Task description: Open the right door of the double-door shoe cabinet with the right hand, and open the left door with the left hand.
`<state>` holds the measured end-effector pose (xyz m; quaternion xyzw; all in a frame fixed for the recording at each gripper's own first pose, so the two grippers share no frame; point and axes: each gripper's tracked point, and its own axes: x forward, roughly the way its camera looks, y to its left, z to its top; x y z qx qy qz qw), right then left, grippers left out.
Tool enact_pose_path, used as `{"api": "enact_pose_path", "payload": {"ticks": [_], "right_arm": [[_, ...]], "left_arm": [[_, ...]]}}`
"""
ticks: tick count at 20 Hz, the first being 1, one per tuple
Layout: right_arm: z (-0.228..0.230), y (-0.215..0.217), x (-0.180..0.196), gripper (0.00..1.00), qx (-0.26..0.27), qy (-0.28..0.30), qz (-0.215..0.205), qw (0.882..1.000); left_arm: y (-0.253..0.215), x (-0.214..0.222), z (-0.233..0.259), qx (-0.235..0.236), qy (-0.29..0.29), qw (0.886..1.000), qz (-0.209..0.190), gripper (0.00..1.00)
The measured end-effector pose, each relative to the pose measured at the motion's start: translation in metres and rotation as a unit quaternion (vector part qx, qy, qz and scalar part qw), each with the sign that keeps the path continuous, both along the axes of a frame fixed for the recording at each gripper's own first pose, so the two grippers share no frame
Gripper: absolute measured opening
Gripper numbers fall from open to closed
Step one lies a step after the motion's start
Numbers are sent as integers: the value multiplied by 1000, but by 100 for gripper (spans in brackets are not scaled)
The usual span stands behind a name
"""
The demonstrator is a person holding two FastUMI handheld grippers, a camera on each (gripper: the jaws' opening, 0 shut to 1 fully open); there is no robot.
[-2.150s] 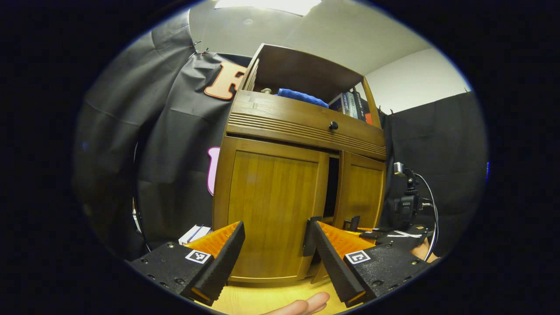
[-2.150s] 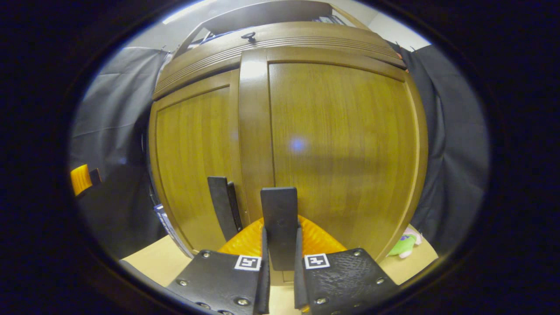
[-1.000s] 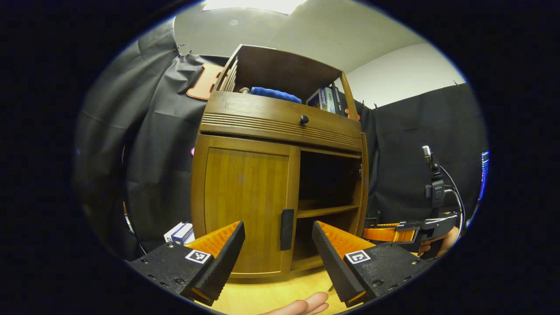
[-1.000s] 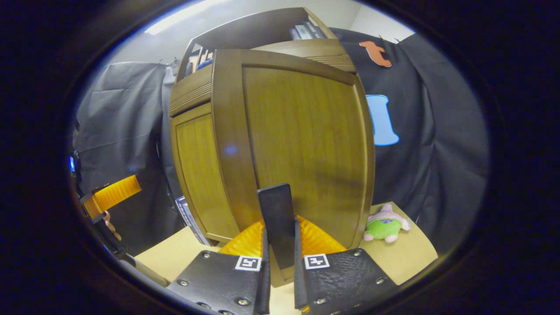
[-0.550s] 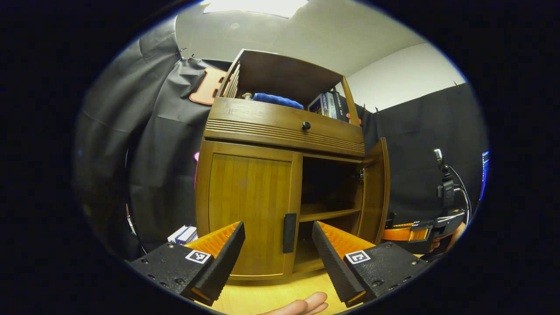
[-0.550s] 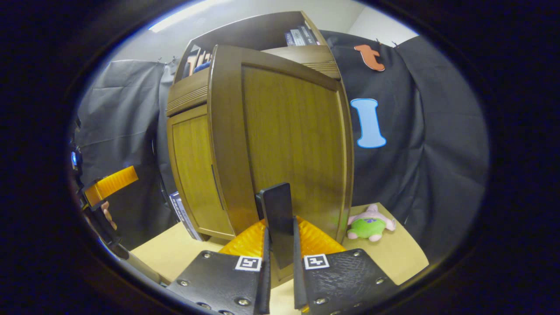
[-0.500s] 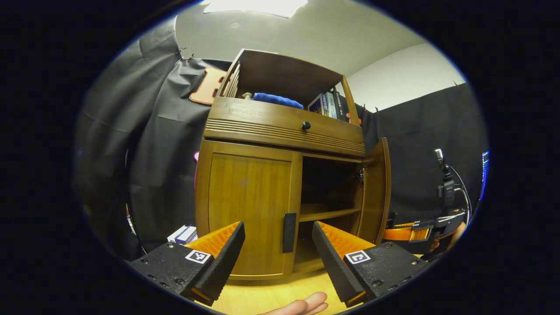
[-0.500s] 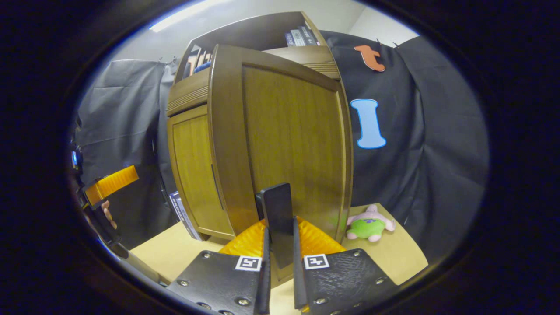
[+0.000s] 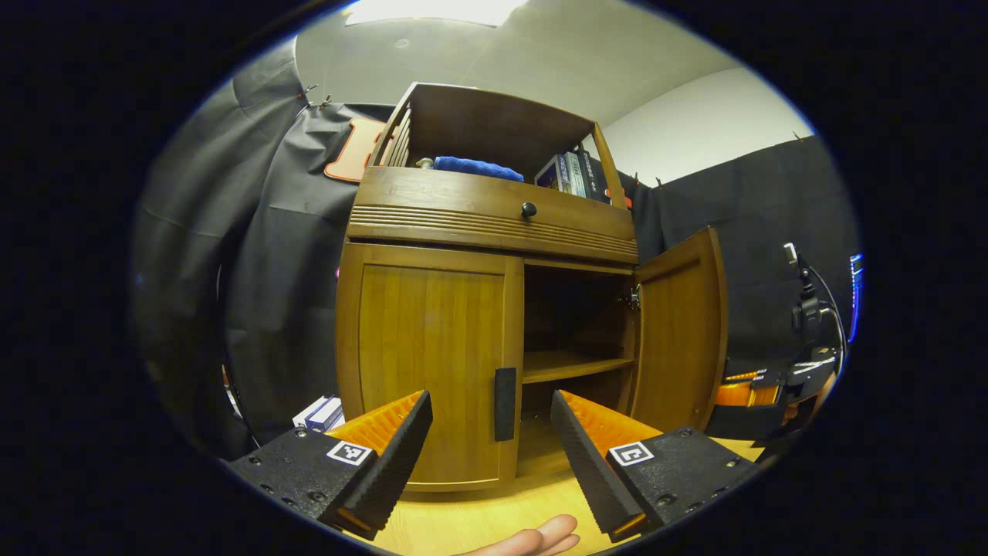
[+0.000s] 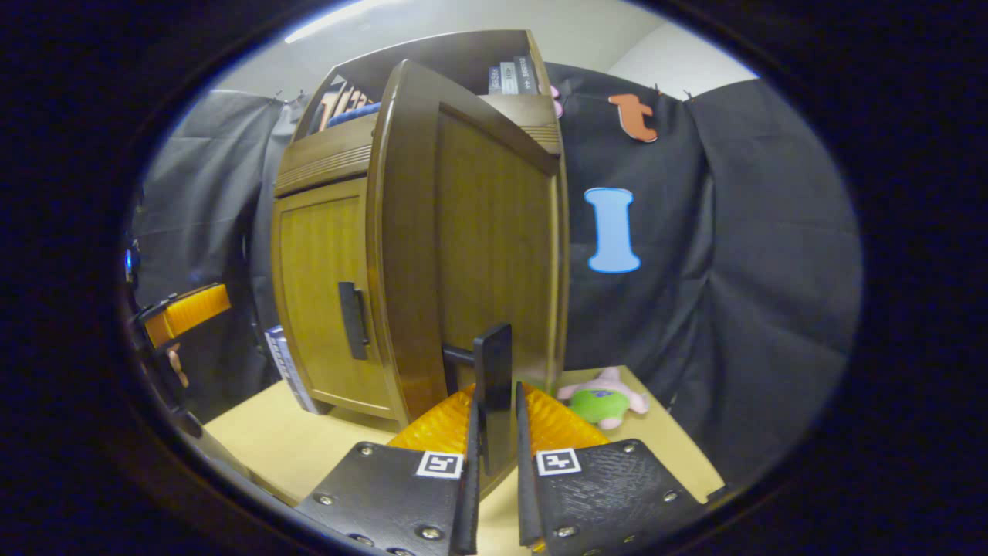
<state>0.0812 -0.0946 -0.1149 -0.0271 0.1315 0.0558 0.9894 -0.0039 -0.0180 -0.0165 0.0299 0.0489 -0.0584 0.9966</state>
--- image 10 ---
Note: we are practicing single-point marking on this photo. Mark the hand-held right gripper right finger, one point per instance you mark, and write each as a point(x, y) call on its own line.
point(526, 479)

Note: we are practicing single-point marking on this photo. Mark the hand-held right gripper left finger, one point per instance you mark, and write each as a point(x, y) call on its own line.
point(469, 494)

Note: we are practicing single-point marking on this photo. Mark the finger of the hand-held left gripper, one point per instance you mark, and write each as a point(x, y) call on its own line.
point(189, 313)

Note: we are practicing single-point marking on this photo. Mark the wooden shoe cabinet door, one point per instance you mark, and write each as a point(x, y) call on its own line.
point(316, 270)
point(494, 232)

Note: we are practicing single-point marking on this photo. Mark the wooden double-door shoe cabinet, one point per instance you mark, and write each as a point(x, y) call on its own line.
point(432, 58)

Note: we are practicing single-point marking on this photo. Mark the pink and green plush toy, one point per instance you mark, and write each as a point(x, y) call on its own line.
point(606, 403)

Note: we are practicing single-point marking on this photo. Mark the navy book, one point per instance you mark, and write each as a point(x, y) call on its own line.
point(289, 374)

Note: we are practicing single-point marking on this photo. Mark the light blue book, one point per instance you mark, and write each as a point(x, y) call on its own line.
point(305, 398)

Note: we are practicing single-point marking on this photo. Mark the blue folded towel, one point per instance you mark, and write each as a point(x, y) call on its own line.
point(355, 116)

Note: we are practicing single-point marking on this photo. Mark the black backdrop cloth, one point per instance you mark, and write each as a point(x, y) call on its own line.
point(756, 270)

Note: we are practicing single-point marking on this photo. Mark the dark blue upright book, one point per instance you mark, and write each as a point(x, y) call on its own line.
point(494, 79)

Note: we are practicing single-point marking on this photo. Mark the grey upright book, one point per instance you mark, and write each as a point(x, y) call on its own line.
point(509, 77)

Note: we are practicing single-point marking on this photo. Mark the black upright book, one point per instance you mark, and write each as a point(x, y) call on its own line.
point(526, 74)

